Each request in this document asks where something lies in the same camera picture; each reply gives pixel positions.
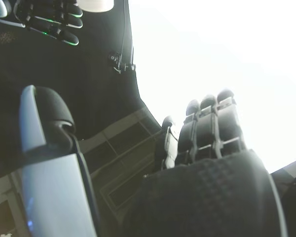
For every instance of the white and black left hand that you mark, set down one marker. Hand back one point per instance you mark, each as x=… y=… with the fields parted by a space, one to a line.
x=199 y=197

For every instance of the orange juice bottle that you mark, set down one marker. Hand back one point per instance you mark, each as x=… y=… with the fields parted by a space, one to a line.
x=96 y=5

